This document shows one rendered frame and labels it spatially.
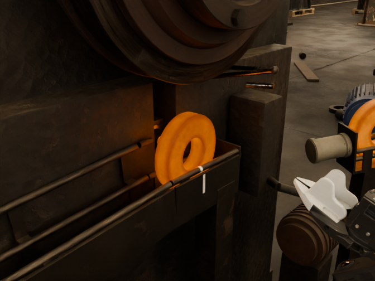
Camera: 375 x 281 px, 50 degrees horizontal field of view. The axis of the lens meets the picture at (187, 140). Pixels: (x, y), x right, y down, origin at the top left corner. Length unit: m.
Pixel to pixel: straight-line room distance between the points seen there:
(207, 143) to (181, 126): 0.10
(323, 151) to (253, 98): 0.21
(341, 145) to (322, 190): 0.40
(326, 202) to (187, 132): 0.27
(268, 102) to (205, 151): 0.19
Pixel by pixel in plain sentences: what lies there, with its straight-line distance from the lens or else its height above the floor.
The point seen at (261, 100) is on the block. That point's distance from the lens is 0.89.
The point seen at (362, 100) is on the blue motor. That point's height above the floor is 0.32.
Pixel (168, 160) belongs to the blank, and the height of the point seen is 0.75.
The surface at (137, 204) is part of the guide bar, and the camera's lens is 0.67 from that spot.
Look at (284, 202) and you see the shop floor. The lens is 2.08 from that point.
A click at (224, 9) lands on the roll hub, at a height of 1.01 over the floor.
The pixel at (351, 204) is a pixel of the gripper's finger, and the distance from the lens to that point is 0.64.
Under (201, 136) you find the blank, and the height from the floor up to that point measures 0.77.
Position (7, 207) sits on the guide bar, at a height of 0.74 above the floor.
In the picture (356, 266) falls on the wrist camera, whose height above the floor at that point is 0.66.
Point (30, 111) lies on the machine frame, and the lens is 0.62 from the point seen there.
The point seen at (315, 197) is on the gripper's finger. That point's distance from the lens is 0.62.
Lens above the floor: 1.06
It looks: 23 degrees down
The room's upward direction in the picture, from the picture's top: straight up
